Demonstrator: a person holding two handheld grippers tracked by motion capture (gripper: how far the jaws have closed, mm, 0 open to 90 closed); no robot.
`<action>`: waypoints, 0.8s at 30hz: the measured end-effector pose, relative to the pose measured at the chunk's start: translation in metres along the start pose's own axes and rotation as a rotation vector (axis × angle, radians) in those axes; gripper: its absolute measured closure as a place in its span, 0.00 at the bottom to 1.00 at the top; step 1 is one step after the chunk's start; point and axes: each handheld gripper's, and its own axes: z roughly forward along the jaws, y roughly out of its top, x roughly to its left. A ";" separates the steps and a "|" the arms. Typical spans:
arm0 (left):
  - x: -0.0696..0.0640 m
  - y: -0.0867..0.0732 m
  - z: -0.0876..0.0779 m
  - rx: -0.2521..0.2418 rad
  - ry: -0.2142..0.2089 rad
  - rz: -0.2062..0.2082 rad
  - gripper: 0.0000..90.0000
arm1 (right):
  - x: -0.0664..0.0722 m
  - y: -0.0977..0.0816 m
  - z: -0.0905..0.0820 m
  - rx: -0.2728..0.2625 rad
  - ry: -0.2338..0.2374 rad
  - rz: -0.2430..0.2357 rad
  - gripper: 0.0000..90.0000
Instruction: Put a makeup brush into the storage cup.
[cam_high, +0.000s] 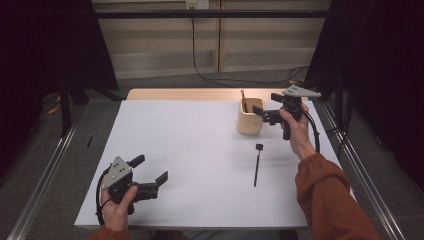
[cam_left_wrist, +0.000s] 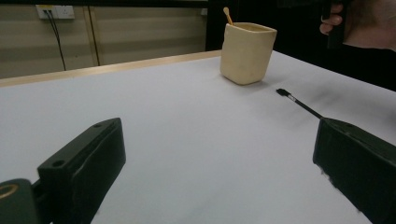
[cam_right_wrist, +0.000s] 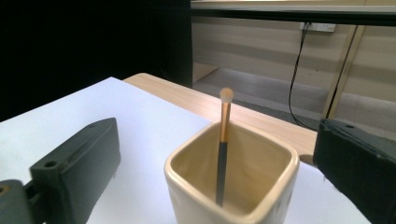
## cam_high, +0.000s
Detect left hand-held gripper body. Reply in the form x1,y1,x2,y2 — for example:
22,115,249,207
100,155,161,216

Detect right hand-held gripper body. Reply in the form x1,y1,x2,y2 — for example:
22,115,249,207
260,84,322,141

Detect beige square pen holder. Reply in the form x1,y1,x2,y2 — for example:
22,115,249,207
236,97,267,136

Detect black pen with orange cap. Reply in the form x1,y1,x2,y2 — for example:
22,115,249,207
240,89,249,114

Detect black pen with square top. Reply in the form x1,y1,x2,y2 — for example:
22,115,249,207
253,143,264,188

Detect person's right hand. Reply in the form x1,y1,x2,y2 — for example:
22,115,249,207
278,102,318,162

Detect person's left hand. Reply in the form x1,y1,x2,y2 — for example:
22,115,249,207
99,176,139,233

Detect white table mat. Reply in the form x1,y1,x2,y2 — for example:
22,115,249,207
73,99,357,229

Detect yellow floor piece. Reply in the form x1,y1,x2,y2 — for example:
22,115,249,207
46,103,62,116

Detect black curtain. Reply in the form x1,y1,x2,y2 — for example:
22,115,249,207
304,0,424,193
0,0,119,178

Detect left hand-held gripper cable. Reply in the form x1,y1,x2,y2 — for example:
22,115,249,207
95,166,113,227

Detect hand-held gripper cable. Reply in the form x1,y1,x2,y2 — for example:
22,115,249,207
301,109,322,154
95,166,113,227

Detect black metal stand post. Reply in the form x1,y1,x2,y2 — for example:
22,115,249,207
334,71,344,129
58,79,73,138

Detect right hand-held gripper cable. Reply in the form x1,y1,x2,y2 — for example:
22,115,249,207
301,109,322,154

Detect aluminium floor rail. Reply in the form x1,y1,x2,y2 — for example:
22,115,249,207
319,101,406,240
6,106,86,240

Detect black horizontal frame bar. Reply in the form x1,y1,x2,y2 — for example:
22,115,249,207
94,9,329,19

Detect black wall cable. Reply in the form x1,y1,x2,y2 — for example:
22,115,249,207
190,6,311,88

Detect white wall socket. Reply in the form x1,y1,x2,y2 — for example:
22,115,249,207
185,0,210,10

